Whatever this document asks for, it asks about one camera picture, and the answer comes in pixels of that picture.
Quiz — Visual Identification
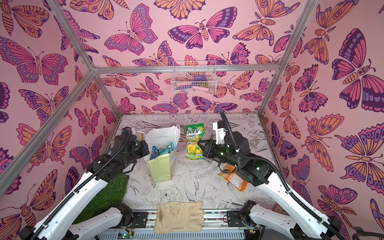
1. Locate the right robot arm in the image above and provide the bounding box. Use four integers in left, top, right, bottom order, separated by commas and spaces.
198, 111, 344, 240

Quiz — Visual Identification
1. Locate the beige work glove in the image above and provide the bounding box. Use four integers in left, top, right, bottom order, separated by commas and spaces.
155, 202, 205, 234

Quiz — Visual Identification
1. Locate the yellow-green Fox's spring tea bag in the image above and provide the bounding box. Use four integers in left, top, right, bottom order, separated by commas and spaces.
185, 123, 205, 160

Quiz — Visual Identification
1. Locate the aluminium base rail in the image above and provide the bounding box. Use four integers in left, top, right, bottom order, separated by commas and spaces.
90, 209, 266, 240

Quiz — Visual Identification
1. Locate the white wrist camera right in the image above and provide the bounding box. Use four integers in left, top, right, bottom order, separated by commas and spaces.
213, 121, 226, 145

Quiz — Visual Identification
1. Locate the white paper bag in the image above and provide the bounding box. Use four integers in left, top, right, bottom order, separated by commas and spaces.
138, 125, 181, 183

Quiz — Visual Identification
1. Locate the teal candy bag back-side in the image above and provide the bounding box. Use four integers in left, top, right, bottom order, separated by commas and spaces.
159, 142, 175, 156

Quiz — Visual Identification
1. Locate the white wire basket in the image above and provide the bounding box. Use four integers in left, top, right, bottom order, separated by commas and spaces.
170, 60, 218, 93

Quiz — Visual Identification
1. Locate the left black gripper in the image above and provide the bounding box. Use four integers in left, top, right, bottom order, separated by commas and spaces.
119, 140, 149, 172

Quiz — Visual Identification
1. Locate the orange Fox's candy bag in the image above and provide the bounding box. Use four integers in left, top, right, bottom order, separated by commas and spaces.
218, 164, 248, 192

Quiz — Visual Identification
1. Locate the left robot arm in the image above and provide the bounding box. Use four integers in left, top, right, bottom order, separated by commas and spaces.
19, 127, 150, 240

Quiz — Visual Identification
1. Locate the small blue snack pack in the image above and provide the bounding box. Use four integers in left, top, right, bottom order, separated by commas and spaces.
151, 146, 159, 160

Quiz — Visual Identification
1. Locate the green artificial grass mat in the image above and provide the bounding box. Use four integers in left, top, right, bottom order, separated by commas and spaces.
73, 175, 129, 224

